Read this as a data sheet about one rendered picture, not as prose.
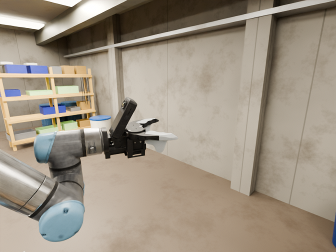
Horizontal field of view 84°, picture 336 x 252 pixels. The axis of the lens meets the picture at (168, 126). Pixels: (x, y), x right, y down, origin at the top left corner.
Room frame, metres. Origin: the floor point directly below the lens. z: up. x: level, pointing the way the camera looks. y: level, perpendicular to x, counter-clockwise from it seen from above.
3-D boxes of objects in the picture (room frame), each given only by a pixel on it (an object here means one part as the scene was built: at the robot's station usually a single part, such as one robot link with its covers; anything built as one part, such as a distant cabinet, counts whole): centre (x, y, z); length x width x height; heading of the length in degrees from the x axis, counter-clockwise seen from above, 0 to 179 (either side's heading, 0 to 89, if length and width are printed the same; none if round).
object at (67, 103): (6.15, 3.53, 0.47); 1.28 x 0.78 x 0.94; 136
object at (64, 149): (0.45, 0.27, 1.56); 0.11 x 0.08 x 0.09; 115
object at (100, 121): (5.00, 1.84, 0.34); 0.57 x 0.56 x 0.68; 136
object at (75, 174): (0.44, 0.26, 1.46); 0.11 x 0.08 x 0.11; 25
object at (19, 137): (5.16, 3.19, 1.03); 2.21 x 0.60 x 2.06; 136
